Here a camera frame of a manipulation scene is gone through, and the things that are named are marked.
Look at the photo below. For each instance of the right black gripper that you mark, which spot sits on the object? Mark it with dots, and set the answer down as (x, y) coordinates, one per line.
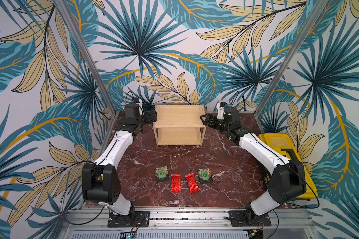
(211, 120)

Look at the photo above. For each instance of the aluminium front rail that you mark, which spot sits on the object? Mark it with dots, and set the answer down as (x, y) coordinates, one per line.
(190, 223)

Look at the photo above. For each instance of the aluminium corner post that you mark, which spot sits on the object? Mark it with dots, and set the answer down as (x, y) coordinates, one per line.
(69, 20)
(306, 28)

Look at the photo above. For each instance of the green tea bag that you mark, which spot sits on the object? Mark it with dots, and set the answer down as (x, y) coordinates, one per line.
(161, 174)
(205, 176)

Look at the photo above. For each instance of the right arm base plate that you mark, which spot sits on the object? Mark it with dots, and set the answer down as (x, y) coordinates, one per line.
(240, 218)

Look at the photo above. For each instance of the left aluminium corner post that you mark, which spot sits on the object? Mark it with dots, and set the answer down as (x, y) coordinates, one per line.
(69, 20)

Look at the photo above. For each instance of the right aluminium corner post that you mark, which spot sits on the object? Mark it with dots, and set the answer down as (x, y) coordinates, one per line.
(306, 28)

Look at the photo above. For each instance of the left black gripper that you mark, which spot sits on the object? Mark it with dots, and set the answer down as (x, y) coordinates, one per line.
(149, 119)

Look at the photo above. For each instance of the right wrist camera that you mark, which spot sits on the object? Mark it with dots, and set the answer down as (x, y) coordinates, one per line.
(220, 109)

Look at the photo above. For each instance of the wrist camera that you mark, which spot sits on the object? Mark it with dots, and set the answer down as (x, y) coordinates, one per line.
(139, 103)
(220, 109)

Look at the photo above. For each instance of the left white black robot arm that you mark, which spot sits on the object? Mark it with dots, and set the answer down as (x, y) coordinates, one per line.
(100, 181)

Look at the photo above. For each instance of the red tea bag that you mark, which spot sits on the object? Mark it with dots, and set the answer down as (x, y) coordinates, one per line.
(192, 185)
(175, 183)

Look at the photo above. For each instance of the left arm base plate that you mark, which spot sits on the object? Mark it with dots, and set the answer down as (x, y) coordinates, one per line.
(139, 219)

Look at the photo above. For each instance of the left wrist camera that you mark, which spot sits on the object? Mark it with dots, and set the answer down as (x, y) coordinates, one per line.
(139, 103)

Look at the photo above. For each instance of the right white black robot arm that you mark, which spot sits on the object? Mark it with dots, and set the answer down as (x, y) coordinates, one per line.
(287, 180)

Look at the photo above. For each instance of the light wooden two-tier shelf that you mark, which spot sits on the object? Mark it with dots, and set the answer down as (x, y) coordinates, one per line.
(179, 125)

